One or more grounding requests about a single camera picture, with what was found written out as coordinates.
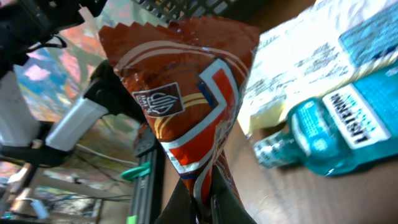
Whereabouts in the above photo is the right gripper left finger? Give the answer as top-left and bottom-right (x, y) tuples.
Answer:
(154, 179), (197, 224)

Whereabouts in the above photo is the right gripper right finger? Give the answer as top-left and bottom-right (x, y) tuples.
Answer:
(210, 166), (256, 224)

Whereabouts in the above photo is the red Top candy bar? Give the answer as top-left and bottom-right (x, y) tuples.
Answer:
(99, 16), (259, 206)

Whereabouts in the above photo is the teal mouthwash bottle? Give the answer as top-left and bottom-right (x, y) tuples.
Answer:
(253, 63), (397, 176)

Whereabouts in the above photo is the cream snack bag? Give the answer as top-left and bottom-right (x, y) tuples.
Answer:
(238, 0), (397, 136)

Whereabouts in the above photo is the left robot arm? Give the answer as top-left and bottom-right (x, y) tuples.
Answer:
(1, 1), (145, 168)

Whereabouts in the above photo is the grey plastic basket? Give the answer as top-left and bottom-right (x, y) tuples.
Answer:
(130, 0), (271, 24)

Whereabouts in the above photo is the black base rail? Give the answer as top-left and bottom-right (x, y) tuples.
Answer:
(122, 127), (165, 224)

